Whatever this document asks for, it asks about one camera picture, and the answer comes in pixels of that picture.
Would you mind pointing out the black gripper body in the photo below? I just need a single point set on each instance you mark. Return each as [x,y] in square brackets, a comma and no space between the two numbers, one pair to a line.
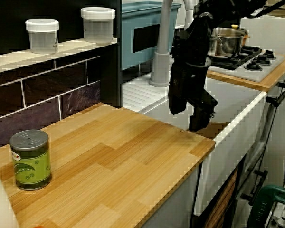
[194,78]

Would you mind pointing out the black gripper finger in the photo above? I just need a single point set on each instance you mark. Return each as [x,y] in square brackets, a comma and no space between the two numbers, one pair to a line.
[178,95]
[200,118]

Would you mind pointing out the white toy sink unit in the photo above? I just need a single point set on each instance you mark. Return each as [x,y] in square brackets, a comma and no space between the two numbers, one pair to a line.
[235,104]

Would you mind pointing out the grey toy faucet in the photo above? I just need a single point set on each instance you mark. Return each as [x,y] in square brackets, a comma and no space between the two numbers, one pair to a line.
[160,61]

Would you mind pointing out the stainless steel pot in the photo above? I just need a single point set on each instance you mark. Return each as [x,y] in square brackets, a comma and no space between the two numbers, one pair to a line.
[230,42]

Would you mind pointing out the grey black toy stove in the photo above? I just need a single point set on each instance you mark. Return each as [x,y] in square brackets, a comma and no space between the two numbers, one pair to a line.
[251,71]

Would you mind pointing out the teal plastic bin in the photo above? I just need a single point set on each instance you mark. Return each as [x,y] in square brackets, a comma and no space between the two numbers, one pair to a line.
[127,45]

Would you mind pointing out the clear jar white lid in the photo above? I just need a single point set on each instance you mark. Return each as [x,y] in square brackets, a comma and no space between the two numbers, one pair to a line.
[42,35]
[97,26]

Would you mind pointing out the green clamp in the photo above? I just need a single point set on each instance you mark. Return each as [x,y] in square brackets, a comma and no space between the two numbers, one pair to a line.
[263,204]

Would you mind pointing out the wooden counter board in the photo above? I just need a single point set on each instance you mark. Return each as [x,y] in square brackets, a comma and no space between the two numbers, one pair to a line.
[109,190]

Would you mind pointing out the green peas can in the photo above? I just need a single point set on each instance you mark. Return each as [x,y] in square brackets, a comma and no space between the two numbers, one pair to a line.
[31,164]

